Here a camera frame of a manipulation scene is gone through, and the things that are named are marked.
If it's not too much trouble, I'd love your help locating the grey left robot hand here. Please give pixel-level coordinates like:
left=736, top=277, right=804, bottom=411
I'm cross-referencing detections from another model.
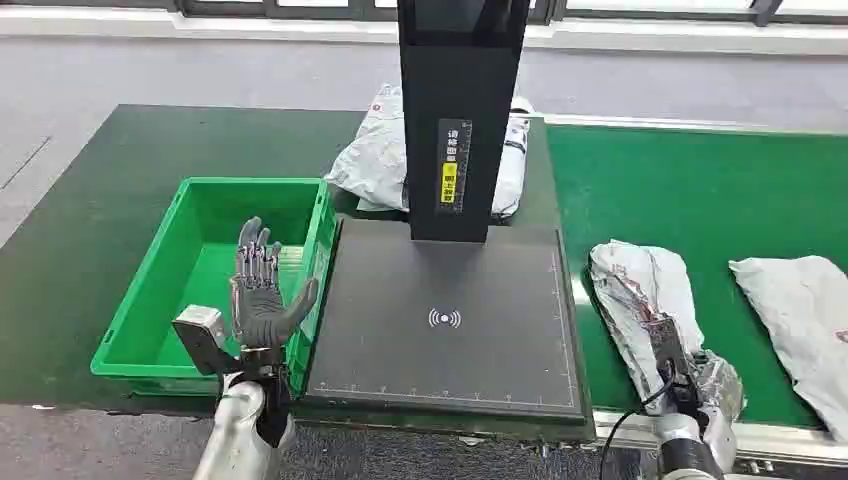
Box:
left=228, top=216, right=321, bottom=352

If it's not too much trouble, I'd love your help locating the grey parcel bag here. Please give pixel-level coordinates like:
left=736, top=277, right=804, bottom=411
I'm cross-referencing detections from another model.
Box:
left=324, top=82, right=535, bottom=220
left=588, top=239, right=746, bottom=420
left=728, top=255, right=848, bottom=444

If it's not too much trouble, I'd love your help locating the green plastic crate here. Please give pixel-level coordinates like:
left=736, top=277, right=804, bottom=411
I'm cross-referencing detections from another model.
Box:
left=90, top=176, right=339, bottom=397

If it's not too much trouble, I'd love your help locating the black scanner column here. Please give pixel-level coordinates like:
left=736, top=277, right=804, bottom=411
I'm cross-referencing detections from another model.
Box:
left=396, top=0, right=531, bottom=244

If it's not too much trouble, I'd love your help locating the green conveyor belt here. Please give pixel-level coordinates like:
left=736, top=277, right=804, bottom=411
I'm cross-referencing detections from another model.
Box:
left=546, top=124, right=848, bottom=429

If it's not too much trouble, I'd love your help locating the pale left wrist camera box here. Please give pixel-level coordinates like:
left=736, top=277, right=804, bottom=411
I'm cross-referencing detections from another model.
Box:
left=172, top=304, right=244, bottom=378

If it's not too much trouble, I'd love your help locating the dark window frame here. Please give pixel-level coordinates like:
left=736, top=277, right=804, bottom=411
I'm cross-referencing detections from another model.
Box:
left=0, top=0, right=848, bottom=28

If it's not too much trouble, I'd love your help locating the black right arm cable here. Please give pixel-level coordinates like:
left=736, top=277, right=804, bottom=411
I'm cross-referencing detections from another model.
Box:
left=598, top=360, right=678, bottom=480

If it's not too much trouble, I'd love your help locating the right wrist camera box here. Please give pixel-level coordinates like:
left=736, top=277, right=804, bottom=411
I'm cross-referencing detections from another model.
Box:
left=645, top=316, right=702, bottom=417

